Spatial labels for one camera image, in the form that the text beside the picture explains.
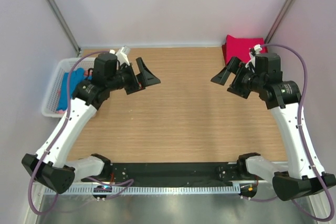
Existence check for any magenta pink t shirt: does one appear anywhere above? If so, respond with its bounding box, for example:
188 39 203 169
225 35 264 63

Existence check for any right aluminium frame post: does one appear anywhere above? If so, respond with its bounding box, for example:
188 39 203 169
264 0 296 43

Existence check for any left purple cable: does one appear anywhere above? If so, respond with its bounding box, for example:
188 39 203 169
27 50 134 216

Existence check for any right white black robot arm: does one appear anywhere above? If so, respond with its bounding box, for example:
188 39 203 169
211 53 335 201

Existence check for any white slotted cable duct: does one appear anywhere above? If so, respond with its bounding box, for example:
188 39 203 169
64 184 240 195

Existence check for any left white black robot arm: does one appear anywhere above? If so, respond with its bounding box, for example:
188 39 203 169
22 51 161 194

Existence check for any left aluminium frame post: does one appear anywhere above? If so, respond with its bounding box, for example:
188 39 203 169
46 0 81 56

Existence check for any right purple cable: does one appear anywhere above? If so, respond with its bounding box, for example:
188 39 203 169
246 44 333 221

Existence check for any aluminium frame post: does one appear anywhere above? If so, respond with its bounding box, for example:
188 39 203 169
46 0 81 56
264 0 296 43

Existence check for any white perforated plastic basket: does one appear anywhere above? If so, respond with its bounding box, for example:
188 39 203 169
41 57 95 118

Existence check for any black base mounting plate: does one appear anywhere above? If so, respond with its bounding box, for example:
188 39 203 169
95 162 262 187

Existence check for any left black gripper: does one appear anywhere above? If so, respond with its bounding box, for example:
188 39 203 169
107 58 160 95

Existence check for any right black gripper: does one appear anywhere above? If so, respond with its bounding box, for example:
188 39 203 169
211 57 265 100

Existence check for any folded dark red t shirt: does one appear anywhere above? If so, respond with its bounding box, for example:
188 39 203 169
222 42 232 65

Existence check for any purple cable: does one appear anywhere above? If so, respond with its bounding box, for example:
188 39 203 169
27 50 134 216
246 44 333 221

